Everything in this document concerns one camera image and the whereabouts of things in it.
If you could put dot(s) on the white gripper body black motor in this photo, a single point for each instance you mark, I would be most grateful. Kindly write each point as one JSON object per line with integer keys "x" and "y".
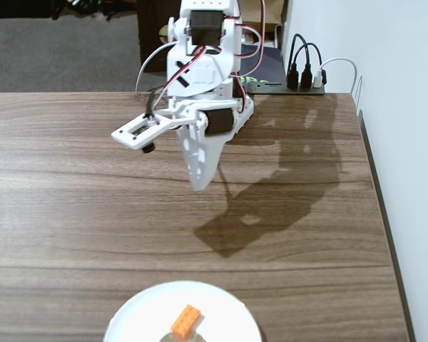
{"x": 219, "y": 121}

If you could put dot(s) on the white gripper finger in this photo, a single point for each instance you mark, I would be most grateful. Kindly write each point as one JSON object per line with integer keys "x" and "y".
{"x": 190, "y": 153}
{"x": 210, "y": 160}

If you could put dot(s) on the orange lego block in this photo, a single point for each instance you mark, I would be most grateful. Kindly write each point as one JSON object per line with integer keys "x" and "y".
{"x": 185, "y": 320}

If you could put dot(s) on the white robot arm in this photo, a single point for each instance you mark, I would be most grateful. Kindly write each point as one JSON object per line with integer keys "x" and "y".
{"x": 207, "y": 71}

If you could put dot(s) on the white round plate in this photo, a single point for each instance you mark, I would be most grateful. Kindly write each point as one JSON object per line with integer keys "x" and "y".
{"x": 139, "y": 320}

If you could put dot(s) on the black power strip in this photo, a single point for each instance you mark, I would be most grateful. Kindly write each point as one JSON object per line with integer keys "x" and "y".
{"x": 271, "y": 90}

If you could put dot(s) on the dark box green print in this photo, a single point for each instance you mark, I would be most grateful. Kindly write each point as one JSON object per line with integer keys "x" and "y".
{"x": 271, "y": 64}

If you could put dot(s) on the dark brown cabinet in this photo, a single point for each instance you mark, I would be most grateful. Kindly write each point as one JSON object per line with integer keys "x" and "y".
{"x": 150, "y": 28}

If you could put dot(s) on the brown paper bag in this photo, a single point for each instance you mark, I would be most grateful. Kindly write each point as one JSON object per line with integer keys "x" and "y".
{"x": 271, "y": 14}

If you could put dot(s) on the black furniture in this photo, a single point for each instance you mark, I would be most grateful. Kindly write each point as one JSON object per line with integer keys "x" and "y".
{"x": 21, "y": 9}

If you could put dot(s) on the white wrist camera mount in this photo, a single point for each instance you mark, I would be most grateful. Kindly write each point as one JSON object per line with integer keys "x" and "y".
{"x": 157, "y": 129}

